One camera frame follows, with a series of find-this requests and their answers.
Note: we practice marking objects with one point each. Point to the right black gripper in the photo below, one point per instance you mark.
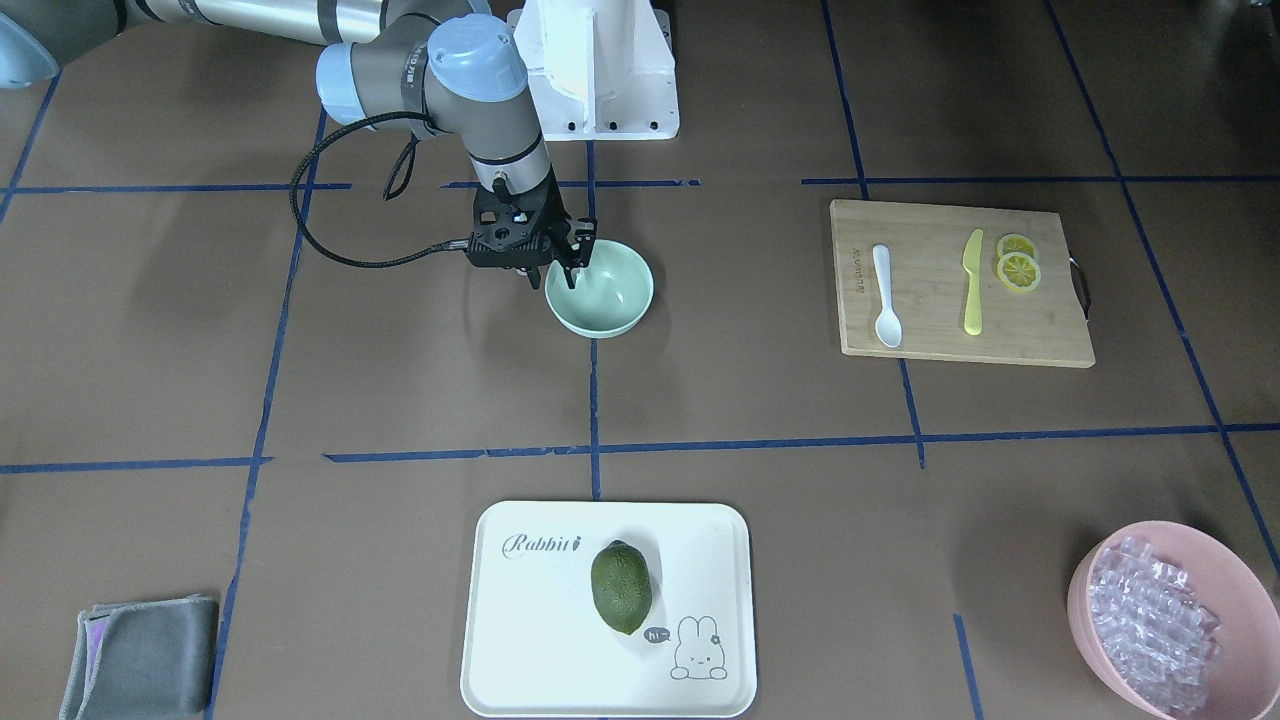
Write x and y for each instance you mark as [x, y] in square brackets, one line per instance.
[572, 244]

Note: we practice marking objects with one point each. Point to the green bowl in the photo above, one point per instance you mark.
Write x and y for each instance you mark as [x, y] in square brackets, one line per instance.
[611, 294]

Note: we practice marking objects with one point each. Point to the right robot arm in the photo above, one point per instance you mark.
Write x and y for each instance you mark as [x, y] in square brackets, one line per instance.
[429, 67]

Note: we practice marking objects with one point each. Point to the white plastic spoon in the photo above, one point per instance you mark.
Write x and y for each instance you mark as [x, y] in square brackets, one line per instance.
[888, 327]

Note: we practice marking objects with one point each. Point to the pink bowl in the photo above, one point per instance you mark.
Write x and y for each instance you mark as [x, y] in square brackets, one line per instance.
[1244, 683]

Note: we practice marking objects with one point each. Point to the white support pillar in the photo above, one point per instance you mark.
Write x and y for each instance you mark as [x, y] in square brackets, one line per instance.
[587, 46]

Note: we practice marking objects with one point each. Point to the green avocado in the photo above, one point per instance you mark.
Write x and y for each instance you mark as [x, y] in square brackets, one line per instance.
[621, 588]

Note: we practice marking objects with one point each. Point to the bamboo cutting board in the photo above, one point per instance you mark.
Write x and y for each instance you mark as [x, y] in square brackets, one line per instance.
[1046, 327]

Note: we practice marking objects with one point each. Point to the yellow plastic knife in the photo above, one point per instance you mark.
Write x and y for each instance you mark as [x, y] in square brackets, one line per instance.
[972, 314]

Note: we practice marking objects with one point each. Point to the white rabbit tray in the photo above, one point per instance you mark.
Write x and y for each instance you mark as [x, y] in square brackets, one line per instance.
[535, 646]

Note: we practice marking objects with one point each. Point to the upper lemon slice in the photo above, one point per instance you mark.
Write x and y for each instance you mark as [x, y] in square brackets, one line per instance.
[1015, 242]

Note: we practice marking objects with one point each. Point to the lemon slice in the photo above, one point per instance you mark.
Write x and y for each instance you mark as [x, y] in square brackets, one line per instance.
[1019, 272]
[1015, 242]

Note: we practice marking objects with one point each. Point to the lower lemon slice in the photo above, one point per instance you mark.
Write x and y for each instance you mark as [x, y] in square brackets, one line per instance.
[1019, 272]

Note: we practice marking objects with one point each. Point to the grey folded cloth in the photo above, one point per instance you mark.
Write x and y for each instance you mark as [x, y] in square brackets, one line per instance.
[142, 660]

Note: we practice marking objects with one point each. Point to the clear ice cubes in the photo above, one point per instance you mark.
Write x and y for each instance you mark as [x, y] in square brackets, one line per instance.
[1154, 629]

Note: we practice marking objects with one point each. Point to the white pillar base plate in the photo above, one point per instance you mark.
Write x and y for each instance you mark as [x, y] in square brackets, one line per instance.
[645, 109]

